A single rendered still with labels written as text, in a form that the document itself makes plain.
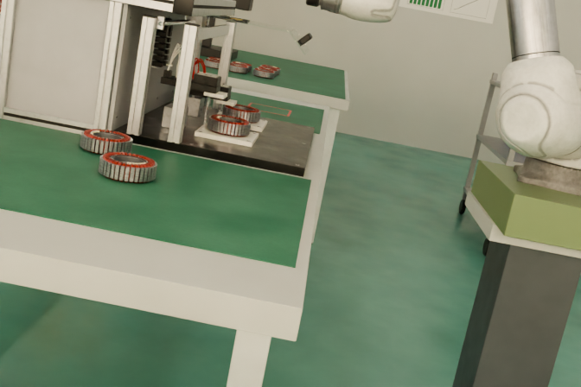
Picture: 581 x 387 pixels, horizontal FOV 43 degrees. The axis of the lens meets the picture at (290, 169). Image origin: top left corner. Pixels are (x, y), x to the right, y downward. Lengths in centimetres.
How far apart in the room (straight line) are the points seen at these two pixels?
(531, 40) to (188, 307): 97
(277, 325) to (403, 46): 634
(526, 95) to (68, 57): 103
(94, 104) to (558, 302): 120
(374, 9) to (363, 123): 528
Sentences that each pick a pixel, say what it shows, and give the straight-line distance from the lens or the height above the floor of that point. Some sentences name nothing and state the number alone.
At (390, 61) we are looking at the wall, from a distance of 726.
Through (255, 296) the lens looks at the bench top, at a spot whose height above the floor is 75.
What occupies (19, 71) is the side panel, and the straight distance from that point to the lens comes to 187.
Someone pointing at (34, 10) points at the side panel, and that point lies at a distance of 185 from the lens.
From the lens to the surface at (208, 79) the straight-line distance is 192.
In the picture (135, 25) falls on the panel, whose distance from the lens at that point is 186.
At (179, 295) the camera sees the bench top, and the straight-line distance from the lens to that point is 103.
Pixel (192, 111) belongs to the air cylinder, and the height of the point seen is 78.
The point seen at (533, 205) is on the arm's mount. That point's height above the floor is 83.
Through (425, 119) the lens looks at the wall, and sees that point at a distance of 735.
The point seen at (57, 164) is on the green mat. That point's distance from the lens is 153.
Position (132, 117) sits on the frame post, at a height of 81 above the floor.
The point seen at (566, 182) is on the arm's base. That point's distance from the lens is 182.
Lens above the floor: 114
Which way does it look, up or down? 13 degrees down
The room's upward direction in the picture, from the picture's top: 11 degrees clockwise
